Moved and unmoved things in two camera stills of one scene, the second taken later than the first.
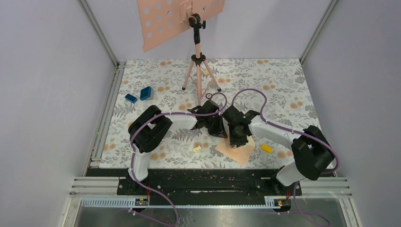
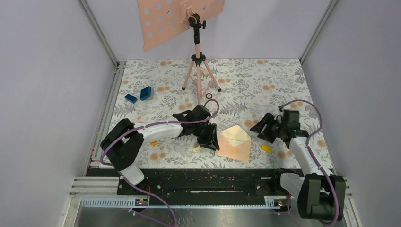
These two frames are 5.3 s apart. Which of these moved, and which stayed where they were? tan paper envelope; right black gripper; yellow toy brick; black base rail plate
Moved: right black gripper
Stayed: yellow toy brick; black base rail plate; tan paper envelope
